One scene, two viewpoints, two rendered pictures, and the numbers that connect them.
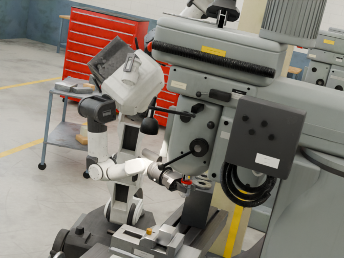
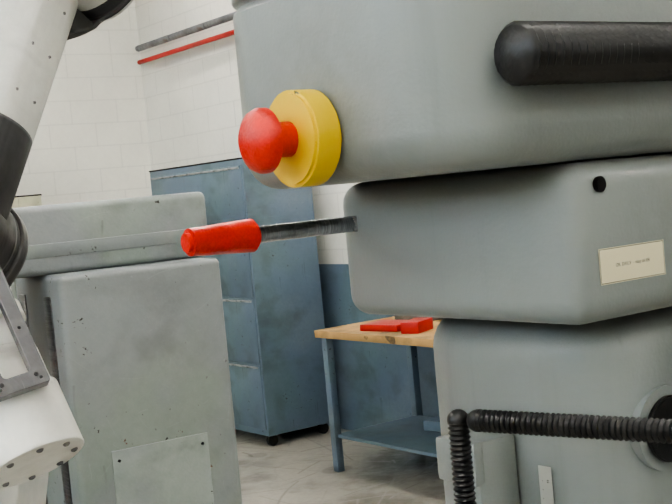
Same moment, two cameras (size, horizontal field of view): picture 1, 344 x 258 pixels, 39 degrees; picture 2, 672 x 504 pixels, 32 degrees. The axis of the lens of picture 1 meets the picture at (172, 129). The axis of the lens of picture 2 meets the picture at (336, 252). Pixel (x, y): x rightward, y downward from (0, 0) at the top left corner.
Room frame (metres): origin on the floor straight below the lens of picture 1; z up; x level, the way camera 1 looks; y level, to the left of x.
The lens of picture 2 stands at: (1.47, 0.70, 1.73)
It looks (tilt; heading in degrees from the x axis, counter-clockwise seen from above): 3 degrees down; 307
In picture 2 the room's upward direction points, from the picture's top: 5 degrees counter-clockwise
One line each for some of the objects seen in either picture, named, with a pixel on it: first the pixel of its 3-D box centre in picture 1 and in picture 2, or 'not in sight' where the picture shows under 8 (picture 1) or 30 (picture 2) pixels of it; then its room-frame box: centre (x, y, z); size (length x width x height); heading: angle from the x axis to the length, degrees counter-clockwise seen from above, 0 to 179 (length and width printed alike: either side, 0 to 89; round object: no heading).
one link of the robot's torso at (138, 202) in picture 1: (123, 209); not in sight; (2.67, 0.19, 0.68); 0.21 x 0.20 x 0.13; 175
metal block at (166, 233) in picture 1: (166, 235); not in sight; (1.72, -0.06, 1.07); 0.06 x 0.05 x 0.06; 165
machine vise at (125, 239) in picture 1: (156, 245); not in sight; (1.73, -0.03, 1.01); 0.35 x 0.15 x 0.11; 75
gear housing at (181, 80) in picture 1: (218, 85); (610, 225); (1.83, -0.14, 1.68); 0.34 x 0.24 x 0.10; 72
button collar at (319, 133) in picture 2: not in sight; (301, 138); (1.92, 0.12, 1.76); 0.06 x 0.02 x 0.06; 162
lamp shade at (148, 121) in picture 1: (150, 124); not in sight; (1.84, 0.09, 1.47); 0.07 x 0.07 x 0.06
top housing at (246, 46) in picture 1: (218, 49); (570, 53); (1.84, -0.11, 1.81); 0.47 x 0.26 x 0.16; 72
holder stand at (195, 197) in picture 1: (198, 198); not in sight; (2.18, -0.19, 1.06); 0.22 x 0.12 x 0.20; 174
